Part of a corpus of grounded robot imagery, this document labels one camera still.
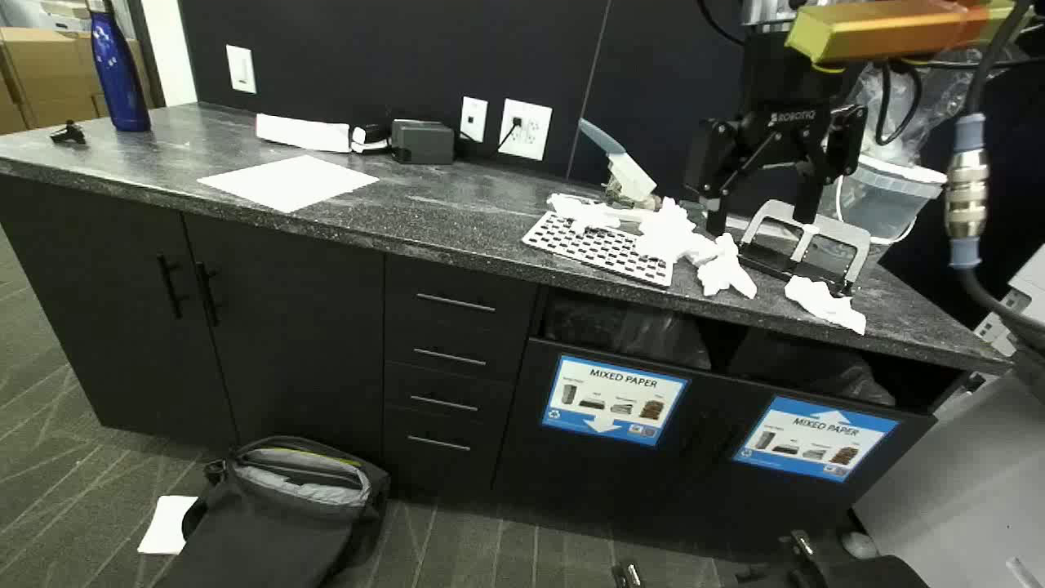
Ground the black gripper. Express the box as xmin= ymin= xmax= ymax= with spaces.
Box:
xmin=689 ymin=105 xmax=866 ymax=237

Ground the white paper pile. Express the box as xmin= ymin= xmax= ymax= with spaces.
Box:
xmin=549 ymin=193 xmax=757 ymax=302

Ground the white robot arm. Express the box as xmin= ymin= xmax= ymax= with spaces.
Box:
xmin=694 ymin=0 xmax=1038 ymax=237

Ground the dark counter cabinet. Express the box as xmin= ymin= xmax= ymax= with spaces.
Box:
xmin=0 ymin=109 xmax=1004 ymax=549

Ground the small black object on counter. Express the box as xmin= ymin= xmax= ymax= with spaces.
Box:
xmin=48 ymin=122 xmax=89 ymax=146

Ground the clear plastic container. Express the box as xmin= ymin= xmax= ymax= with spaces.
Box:
xmin=830 ymin=157 xmax=946 ymax=244

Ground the crumpled paper near stand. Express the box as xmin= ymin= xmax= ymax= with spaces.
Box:
xmin=784 ymin=275 xmax=866 ymax=333

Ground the right mixed paper sign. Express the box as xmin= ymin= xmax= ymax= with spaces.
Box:
xmin=736 ymin=396 xmax=897 ymax=483

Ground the mixed paper sign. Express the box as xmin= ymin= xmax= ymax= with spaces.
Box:
xmin=542 ymin=353 xmax=689 ymax=448
xmin=736 ymin=396 xmax=897 ymax=483

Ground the left mixed paper sign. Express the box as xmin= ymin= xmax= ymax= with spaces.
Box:
xmin=542 ymin=353 xmax=689 ymax=448

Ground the black power adapter box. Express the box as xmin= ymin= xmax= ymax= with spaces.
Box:
xmin=392 ymin=119 xmax=454 ymax=163

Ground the flat white paper sheet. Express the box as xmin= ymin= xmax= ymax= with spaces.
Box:
xmin=202 ymin=157 xmax=372 ymax=214

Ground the black grey backpack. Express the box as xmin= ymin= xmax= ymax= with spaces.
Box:
xmin=157 ymin=434 xmax=392 ymax=588

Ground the blue water bottle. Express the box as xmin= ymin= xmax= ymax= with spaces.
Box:
xmin=89 ymin=0 xmax=149 ymax=133

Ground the white paper on floor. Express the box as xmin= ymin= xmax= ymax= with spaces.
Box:
xmin=136 ymin=493 xmax=195 ymax=556

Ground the white wall outlet plate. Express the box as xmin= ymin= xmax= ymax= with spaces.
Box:
xmin=499 ymin=97 xmax=551 ymax=162

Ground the small white wall plate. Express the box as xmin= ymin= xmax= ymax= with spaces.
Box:
xmin=456 ymin=94 xmax=487 ymax=144

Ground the white light switch plate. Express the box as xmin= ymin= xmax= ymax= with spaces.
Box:
xmin=227 ymin=46 xmax=259 ymax=94

